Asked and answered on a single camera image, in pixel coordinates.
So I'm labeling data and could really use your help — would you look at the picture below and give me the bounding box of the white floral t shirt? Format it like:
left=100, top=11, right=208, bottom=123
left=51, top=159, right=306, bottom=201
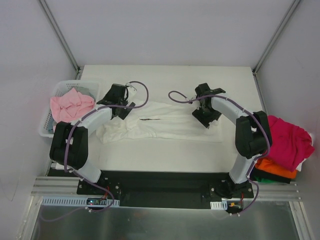
left=96, top=101, right=222, bottom=144

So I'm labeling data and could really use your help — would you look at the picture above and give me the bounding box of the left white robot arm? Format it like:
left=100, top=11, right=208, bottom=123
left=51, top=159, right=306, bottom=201
left=49, top=83, right=137, bottom=195

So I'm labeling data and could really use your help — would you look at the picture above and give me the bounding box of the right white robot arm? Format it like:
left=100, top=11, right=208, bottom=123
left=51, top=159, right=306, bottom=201
left=192, top=83, right=272, bottom=199

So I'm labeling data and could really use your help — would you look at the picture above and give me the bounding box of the pink t shirt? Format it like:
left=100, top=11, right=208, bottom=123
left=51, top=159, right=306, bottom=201
left=49, top=87, right=97, bottom=131

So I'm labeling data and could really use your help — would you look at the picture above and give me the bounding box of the black t shirt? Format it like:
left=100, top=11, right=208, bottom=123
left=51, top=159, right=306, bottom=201
left=250, top=167, right=295, bottom=184

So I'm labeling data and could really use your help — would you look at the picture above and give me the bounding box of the orange t shirt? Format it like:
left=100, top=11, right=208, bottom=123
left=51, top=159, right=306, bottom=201
left=255, top=158, right=298, bottom=179

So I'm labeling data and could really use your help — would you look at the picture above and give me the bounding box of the white plastic laundry basket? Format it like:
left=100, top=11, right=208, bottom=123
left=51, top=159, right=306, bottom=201
left=38, top=80, right=100, bottom=138

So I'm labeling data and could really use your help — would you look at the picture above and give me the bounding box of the green t shirt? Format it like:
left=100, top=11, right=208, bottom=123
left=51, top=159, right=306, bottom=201
left=254, top=176, right=277, bottom=184

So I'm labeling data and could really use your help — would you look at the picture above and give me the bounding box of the magenta t shirt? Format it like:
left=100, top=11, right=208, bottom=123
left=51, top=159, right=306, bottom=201
left=263, top=115, right=315, bottom=172

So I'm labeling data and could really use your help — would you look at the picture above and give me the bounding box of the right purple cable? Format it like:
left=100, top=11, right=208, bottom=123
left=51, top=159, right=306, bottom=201
left=167, top=90, right=273, bottom=219

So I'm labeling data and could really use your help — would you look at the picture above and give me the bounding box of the purple cable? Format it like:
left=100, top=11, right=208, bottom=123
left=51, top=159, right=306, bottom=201
left=167, top=90, right=273, bottom=219
left=39, top=80, right=151, bottom=222

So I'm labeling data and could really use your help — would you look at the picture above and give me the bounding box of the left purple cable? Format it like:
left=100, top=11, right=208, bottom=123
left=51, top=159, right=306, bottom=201
left=39, top=80, right=151, bottom=222

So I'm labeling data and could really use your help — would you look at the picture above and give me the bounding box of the right aluminium frame post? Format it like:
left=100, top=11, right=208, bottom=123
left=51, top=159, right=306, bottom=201
left=252, top=0, right=302, bottom=76

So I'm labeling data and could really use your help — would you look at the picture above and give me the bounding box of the aluminium frame post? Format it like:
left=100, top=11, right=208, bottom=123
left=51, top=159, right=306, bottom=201
left=252, top=0, right=302, bottom=76
left=38, top=0, right=81, bottom=75

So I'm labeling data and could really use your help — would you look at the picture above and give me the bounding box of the left aluminium frame post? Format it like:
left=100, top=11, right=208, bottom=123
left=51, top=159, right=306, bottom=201
left=38, top=0, right=81, bottom=75

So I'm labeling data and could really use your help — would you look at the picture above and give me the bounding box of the right white cable duct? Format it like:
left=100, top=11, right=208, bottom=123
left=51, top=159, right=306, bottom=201
left=210, top=200, right=228, bottom=211

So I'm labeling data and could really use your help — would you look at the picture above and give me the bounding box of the white cable duct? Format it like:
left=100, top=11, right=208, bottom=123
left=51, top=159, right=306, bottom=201
left=42, top=196, right=120, bottom=208
left=210, top=200, right=228, bottom=211

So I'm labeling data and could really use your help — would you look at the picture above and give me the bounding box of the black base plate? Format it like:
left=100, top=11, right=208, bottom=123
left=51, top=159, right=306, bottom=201
left=76, top=170, right=257, bottom=210

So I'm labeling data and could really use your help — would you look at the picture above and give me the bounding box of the aluminium rail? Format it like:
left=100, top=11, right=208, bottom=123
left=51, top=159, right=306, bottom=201
left=30, top=137, right=303, bottom=201

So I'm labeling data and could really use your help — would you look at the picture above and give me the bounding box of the left white cable duct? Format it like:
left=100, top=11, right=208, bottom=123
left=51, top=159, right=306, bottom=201
left=42, top=196, right=120, bottom=208

